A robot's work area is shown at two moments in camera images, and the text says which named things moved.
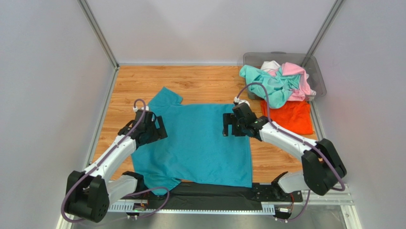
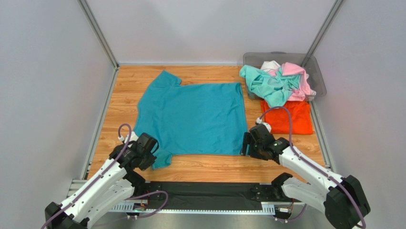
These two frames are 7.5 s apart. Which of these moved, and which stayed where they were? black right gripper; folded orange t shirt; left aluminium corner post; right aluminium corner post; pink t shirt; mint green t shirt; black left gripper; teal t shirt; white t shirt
Moved: black left gripper; teal t shirt; black right gripper
Stayed: folded orange t shirt; pink t shirt; right aluminium corner post; left aluminium corner post; mint green t shirt; white t shirt
